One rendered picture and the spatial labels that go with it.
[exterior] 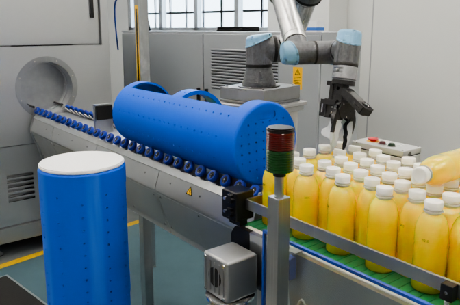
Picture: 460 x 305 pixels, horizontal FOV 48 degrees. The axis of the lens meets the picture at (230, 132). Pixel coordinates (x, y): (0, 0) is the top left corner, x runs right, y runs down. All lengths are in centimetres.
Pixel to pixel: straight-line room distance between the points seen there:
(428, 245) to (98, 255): 103
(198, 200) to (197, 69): 235
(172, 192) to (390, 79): 289
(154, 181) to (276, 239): 102
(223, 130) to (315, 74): 177
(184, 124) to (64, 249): 58
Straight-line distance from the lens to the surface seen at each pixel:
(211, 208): 182
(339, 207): 134
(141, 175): 222
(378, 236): 128
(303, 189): 142
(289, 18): 176
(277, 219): 118
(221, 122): 171
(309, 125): 346
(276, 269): 122
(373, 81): 462
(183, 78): 425
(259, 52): 226
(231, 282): 144
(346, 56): 160
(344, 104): 159
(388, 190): 126
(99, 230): 174
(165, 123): 197
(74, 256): 177
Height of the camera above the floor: 147
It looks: 11 degrees down
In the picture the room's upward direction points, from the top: straight up
